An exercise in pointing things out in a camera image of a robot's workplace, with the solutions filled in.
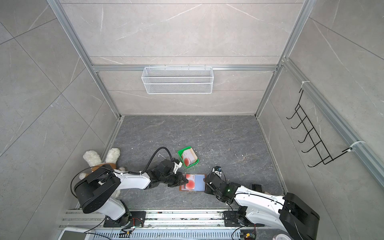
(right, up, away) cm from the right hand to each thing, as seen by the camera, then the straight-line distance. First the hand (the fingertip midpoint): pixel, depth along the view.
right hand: (206, 185), depth 85 cm
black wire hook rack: (+48, +26, -21) cm, 59 cm away
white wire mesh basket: (-21, +66, +16) cm, 71 cm away
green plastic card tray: (-16, +17, +10) cm, 25 cm away
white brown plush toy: (-64, +14, -1) cm, 66 cm away
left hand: (-10, +4, -2) cm, 11 cm away
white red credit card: (-9, +1, -1) cm, 9 cm away
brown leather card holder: (-5, +1, 0) cm, 6 cm away
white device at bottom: (-61, -15, -19) cm, 66 cm away
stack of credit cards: (-10, +15, +6) cm, 19 cm away
